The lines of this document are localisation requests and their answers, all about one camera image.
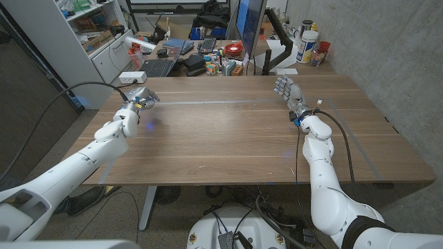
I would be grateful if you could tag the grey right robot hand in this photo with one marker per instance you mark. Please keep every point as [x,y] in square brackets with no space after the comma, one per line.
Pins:
[292,95]

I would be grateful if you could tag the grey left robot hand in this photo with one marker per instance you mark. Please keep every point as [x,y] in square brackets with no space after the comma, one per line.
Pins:
[136,93]

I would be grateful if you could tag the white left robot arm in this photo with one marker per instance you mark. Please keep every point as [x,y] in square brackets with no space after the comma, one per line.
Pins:
[69,162]

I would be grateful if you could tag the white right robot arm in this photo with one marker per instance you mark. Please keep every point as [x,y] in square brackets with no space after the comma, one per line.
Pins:
[325,207]

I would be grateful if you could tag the white power strip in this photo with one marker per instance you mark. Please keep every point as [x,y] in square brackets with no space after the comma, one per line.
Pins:
[133,76]

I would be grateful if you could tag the flat white box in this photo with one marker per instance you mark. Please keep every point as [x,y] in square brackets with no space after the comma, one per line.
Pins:
[286,71]

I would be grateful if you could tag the dark open laptop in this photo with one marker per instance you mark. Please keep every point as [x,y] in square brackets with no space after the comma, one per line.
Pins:
[157,67]

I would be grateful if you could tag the white roll with orange label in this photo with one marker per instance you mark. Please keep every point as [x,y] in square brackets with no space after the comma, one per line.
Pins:
[140,45]

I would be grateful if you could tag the red-lidded jar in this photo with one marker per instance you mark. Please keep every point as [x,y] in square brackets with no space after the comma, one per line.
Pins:
[320,53]

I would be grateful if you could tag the white wipes canister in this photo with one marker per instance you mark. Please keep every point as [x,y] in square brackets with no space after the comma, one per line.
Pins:
[306,46]

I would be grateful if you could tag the orange brick block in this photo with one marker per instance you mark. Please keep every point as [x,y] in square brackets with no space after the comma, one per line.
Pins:
[237,71]

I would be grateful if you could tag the blue notebook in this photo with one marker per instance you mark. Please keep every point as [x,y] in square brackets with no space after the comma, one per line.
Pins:
[176,43]

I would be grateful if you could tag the brown cardboard box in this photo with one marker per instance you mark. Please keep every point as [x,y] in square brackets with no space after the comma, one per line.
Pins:
[98,41]

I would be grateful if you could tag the black box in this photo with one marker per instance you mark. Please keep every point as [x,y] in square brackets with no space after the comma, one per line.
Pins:
[194,62]

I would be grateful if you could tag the yellow bottle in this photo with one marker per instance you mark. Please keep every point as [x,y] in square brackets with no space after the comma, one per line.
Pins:
[314,27]

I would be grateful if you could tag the red bowl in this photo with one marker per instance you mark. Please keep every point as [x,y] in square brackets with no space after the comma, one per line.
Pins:
[233,49]

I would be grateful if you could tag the colourful puzzle cube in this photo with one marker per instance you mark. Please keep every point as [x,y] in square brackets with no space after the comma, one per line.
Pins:
[211,69]

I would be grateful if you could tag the black keyboard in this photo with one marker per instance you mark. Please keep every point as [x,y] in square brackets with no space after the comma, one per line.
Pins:
[207,45]

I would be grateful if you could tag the black computer monitor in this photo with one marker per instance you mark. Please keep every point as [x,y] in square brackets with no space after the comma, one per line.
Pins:
[250,20]

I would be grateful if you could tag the white shelf cabinet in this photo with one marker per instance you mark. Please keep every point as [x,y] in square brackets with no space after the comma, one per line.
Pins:
[52,45]

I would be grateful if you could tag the black backpack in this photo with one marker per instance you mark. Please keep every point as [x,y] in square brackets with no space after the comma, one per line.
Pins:
[211,14]

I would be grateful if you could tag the grey table leg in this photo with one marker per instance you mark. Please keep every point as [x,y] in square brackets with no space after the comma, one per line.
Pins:
[148,207]

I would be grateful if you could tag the black shoe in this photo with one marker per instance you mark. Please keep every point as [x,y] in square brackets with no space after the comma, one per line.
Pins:
[86,200]

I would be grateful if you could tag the white robot torso base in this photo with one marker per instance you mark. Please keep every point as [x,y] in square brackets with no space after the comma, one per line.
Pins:
[239,224]

